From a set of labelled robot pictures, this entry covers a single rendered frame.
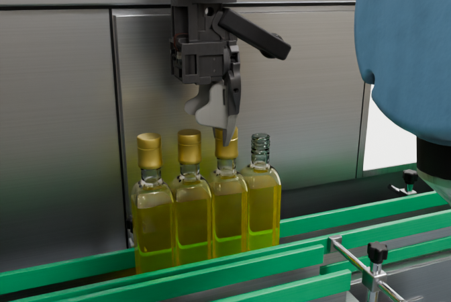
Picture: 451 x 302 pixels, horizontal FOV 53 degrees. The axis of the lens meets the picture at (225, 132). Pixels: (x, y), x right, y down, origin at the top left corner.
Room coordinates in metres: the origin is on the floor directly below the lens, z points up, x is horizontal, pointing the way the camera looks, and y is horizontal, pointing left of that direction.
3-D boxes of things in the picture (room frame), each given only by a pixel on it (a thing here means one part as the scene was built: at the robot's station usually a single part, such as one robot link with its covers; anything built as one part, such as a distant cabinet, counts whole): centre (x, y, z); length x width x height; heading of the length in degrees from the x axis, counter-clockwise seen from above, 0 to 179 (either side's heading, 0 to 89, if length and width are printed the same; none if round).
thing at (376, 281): (0.59, -0.21, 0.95); 0.17 x 0.03 x 0.12; 20
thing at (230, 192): (0.65, 0.00, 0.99); 0.06 x 0.06 x 0.21; 20
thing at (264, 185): (0.67, -0.05, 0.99); 0.06 x 0.06 x 0.21; 19
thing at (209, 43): (0.64, 0.03, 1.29); 0.09 x 0.08 x 0.12; 110
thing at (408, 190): (0.87, -0.36, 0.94); 0.07 x 0.04 x 0.13; 20
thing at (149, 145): (0.61, 0.11, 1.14); 0.04 x 0.04 x 0.04
